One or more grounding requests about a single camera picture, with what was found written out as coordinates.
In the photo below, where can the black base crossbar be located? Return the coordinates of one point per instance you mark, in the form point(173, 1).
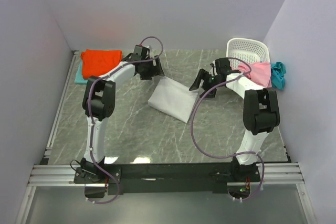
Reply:
point(164, 178)

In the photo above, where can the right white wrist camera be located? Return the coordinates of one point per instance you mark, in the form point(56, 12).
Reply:
point(213, 69)

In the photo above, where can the white t shirt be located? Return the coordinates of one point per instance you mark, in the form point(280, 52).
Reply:
point(173, 99)

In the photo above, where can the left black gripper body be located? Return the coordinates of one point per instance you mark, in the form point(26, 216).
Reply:
point(147, 67)

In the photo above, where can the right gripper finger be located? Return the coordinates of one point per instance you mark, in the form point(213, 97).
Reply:
point(202, 74)
point(211, 94)

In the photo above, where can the white plastic laundry basket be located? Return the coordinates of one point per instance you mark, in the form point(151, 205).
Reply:
point(248, 50)

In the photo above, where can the pink t shirt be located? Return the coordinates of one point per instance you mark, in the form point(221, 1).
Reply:
point(260, 73)

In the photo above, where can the folded light blue t shirt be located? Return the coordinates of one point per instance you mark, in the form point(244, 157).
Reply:
point(78, 76)

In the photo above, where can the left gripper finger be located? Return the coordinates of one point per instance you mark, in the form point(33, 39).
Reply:
point(145, 76)
point(157, 67)

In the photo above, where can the aluminium frame rail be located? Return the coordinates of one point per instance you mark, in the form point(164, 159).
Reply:
point(63, 175)

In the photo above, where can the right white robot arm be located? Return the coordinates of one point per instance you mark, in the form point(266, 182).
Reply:
point(260, 110)

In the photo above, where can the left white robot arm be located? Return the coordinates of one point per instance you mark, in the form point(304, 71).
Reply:
point(99, 102)

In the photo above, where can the folded orange t shirt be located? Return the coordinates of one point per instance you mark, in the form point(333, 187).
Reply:
point(99, 62)

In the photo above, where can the teal t shirt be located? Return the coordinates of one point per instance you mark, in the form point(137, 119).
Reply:
point(278, 71)

